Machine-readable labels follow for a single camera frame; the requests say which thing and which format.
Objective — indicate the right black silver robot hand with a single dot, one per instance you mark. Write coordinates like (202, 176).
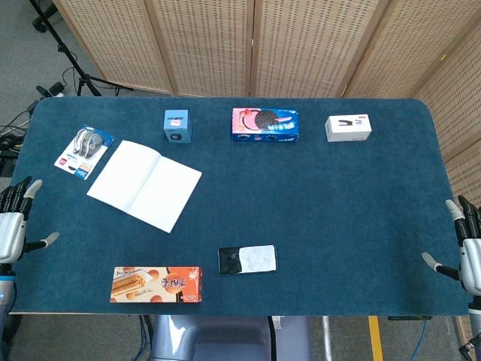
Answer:
(472, 259)

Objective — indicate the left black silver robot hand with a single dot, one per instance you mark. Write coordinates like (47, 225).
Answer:
(10, 229)

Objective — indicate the white notebook with yellow cover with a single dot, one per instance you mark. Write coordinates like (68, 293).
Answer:
(144, 184)

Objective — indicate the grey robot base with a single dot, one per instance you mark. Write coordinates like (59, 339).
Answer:
(225, 338)

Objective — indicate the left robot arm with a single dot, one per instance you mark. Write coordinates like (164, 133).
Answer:
(5, 297)

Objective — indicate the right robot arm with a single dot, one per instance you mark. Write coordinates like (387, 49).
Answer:
(474, 327)

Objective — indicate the yellow floor tape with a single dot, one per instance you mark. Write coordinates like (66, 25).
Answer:
(376, 338)

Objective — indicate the orange wafer roll box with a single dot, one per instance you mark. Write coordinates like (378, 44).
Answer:
(156, 284)

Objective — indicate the metal table leg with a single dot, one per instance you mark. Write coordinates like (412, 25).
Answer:
(327, 338)

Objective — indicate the black tripod stand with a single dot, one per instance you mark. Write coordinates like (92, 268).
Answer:
(80, 73)

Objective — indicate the white stapler box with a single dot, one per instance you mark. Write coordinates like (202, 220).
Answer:
(347, 129)

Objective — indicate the dark blue table mat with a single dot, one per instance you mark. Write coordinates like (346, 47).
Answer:
(300, 195)

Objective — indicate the small blue speaker box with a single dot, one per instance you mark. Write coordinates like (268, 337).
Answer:
(176, 126)

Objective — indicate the black smartphone with white sticker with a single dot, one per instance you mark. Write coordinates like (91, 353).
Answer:
(248, 259)

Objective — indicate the blue pink cookie box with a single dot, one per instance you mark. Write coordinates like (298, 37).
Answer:
(265, 126)

